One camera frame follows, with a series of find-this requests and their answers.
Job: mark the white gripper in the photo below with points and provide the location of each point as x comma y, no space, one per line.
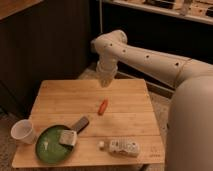
106,72

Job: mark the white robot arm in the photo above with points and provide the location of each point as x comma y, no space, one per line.
189,139

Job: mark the orange carrot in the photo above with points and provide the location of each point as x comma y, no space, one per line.
103,107

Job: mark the dark rectangular block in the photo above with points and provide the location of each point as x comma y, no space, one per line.
80,125

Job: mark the wooden folding table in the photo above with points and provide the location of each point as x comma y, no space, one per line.
129,114

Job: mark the grey sponge block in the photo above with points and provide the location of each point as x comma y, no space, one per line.
68,137

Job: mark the white plastic bottle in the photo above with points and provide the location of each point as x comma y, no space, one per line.
121,147

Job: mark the green plate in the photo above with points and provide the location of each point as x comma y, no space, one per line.
48,150

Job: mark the white paper cup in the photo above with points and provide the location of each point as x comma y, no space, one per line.
23,131

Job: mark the background shelf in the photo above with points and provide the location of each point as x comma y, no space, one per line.
193,10

